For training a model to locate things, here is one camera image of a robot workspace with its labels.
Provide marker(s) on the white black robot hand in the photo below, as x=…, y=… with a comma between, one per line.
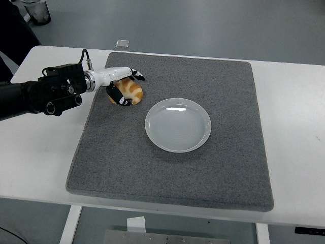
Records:
x=111, y=73

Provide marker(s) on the golden croissant bread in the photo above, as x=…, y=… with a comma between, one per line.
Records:
x=132, y=90

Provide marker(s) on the white round plate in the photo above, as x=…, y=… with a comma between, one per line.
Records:
x=177, y=127

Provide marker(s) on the silver square floor socket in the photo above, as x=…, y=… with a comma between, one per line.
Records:
x=122, y=44

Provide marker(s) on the grey trash bin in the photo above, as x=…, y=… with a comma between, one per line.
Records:
x=39, y=11

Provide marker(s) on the person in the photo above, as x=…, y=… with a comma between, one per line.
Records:
x=15, y=35

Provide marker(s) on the grey felt mat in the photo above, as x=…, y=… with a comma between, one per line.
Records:
x=165, y=178

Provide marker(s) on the white table leg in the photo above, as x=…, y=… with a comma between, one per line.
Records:
x=262, y=235
x=69, y=226

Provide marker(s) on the black table control panel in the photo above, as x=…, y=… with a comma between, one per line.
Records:
x=309, y=230

